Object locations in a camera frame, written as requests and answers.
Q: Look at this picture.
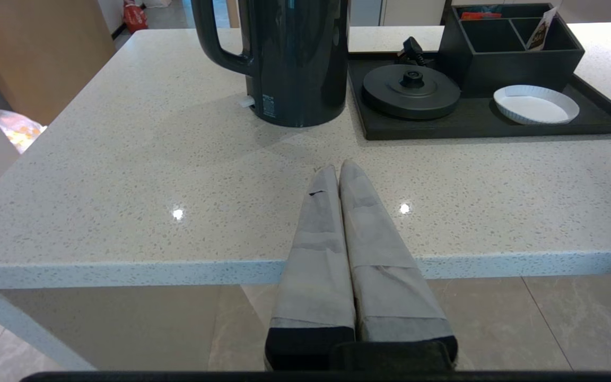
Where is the black rectangular serving tray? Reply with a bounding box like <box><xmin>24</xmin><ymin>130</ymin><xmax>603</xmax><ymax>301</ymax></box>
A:
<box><xmin>347</xmin><ymin>50</ymin><xmax>611</xmax><ymax>141</ymax></box>

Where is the yellow white plastic bag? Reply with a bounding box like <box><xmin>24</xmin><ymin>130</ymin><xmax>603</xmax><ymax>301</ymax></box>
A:
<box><xmin>0</xmin><ymin>109</ymin><xmax>47</xmax><ymax>154</ymax></box>

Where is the black electric kettle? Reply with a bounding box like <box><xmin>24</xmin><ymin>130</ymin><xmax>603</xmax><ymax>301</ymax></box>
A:
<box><xmin>191</xmin><ymin>0</ymin><xmax>350</xmax><ymax>128</ymax></box>

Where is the brown wooden door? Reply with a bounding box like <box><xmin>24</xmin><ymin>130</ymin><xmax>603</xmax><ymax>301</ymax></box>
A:
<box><xmin>0</xmin><ymin>0</ymin><xmax>117</xmax><ymax>125</ymax></box>

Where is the black compartment organizer box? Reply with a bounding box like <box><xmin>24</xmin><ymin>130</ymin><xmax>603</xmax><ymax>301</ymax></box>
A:
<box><xmin>438</xmin><ymin>3</ymin><xmax>586</xmax><ymax>99</ymax></box>

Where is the red bag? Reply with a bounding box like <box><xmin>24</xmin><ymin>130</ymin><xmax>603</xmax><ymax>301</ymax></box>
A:
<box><xmin>123</xmin><ymin>0</ymin><xmax>148</xmax><ymax>33</ymax></box>

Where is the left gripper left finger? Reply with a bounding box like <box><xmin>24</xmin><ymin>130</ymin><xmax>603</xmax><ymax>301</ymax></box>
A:
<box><xmin>265</xmin><ymin>164</ymin><xmax>356</xmax><ymax>372</ymax></box>

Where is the sachet packet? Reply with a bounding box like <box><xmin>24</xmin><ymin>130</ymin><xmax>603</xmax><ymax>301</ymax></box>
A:
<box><xmin>526</xmin><ymin>5</ymin><xmax>558</xmax><ymax>52</ymax></box>

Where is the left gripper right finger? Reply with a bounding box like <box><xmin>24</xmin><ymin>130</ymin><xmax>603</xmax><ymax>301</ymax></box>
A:
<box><xmin>339</xmin><ymin>159</ymin><xmax>458</xmax><ymax>370</ymax></box>

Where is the silver refrigerator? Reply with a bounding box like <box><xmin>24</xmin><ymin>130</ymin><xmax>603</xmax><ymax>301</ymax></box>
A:
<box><xmin>348</xmin><ymin>0</ymin><xmax>384</xmax><ymax>27</ymax></box>

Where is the black round kettle base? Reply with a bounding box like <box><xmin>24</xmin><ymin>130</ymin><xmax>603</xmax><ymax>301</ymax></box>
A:
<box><xmin>362</xmin><ymin>64</ymin><xmax>462</xmax><ymax>120</ymax></box>

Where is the grey sink cabinet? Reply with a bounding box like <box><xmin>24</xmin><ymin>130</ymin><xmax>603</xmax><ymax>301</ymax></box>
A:
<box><xmin>383</xmin><ymin>0</ymin><xmax>447</xmax><ymax>26</ymax></box>

